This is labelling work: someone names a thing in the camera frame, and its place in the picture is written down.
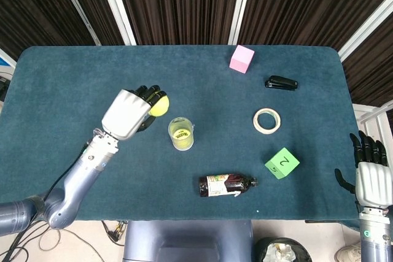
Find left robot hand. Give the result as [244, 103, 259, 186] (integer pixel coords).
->
[101, 85, 168, 142]

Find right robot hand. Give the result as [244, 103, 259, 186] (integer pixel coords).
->
[334, 130, 393, 210]

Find yellow tennis ball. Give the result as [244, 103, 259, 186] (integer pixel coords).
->
[149, 94, 170, 118]
[169, 120, 194, 150]

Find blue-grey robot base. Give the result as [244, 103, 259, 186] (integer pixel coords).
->
[122, 220, 255, 262]

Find clear plastic cup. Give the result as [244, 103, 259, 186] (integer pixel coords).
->
[167, 117, 195, 153]

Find white metal rack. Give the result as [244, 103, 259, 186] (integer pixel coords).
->
[352, 99, 393, 171]

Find white sneaker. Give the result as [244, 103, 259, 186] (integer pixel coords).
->
[333, 241, 363, 262]

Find blue felt tablecloth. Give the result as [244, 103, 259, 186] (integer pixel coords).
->
[0, 45, 359, 223]

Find green numbered foam cube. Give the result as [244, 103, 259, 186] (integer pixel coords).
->
[264, 147, 300, 180]

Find crumpled white waste paper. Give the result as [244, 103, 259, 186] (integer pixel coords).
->
[263, 242, 297, 262]

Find beige masking tape roll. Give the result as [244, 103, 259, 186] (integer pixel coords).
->
[252, 107, 281, 136]

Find black power plug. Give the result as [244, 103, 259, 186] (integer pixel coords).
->
[101, 220, 127, 247]

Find black device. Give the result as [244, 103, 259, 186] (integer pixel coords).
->
[0, 73, 13, 103]

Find pink foam cube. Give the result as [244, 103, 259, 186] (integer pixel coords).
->
[229, 44, 255, 75]

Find dark brown labelled bottle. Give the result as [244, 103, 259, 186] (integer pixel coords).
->
[198, 173, 259, 198]

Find blue and white box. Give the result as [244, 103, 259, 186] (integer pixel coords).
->
[0, 48, 17, 75]

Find black trash bin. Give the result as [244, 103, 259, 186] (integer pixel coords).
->
[253, 236, 313, 262]

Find black stapler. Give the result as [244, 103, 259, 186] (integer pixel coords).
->
[264, 75, 299, 92]

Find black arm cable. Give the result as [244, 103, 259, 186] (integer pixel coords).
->
[30, 142, 90, 223]

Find white partition post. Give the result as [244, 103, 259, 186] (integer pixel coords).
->
[227, 0, 256, 45]
[95, 0, 138, 45]
[337, 0, 393, 62]
[52, 0, 102, 47]

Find grey floor cable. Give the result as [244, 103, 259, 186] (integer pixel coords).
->
[38, 228, 105, 262]

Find black floor cables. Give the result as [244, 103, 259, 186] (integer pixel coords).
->
[0, 228, 50, 262]

